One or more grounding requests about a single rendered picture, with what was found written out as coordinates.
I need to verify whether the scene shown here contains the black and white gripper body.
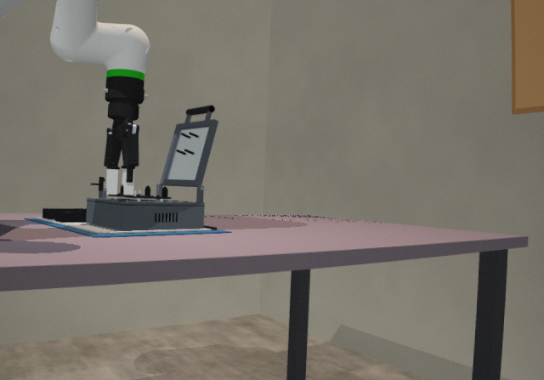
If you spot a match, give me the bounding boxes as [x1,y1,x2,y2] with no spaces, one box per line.
[108,102,139,139]

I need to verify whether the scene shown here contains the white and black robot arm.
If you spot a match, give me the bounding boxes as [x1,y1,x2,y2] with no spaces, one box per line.
[50,0,150,105]

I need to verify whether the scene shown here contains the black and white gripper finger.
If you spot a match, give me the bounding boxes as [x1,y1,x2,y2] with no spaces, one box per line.
[104,126,122,195]
[116,123,139,195]

